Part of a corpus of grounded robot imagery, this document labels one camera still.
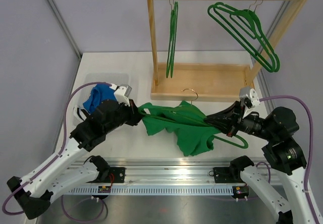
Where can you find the empty green hanger back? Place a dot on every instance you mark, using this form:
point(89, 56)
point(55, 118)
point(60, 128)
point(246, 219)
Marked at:
point(171, 37)

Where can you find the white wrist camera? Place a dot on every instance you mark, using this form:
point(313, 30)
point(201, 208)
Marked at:
point(121, 93)
point(248, 98)

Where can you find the green hanger of blue top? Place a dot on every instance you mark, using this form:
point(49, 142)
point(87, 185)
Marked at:
point(239, 32)

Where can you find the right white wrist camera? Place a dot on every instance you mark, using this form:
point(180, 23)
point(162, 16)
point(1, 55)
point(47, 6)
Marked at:
point(248, 98)

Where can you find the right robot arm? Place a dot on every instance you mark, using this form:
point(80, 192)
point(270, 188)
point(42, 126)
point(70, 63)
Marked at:
point(283, 154)

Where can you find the green hanger of striped top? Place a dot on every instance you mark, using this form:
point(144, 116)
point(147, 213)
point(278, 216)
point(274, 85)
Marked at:
point(252, 32)

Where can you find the striped black white tank top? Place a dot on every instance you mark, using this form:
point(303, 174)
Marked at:
point(80, 114)

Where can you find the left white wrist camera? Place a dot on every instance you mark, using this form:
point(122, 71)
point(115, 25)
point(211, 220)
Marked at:
point(121, 93)

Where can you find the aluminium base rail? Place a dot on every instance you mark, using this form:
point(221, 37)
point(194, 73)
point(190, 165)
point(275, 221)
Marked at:
point(161, 162)

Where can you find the blue tank top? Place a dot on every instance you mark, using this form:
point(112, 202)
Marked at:
point(98, 94)

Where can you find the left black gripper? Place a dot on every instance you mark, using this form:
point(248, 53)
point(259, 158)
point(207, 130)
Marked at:
point(133, 111)

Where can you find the white slotted cable duct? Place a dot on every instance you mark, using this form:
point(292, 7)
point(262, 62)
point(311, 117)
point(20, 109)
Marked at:
point(153, 190)

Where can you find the wooden clothes rack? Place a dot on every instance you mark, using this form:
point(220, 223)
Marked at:
point(218, 82)

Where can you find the green tank top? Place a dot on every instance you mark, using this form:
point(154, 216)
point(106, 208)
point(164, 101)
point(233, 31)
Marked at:
point(186, 130)

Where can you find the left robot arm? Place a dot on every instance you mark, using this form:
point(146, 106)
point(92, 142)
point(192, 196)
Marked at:
point(36, 191)

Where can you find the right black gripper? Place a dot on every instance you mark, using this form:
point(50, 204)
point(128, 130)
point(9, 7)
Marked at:
point(227, 119)

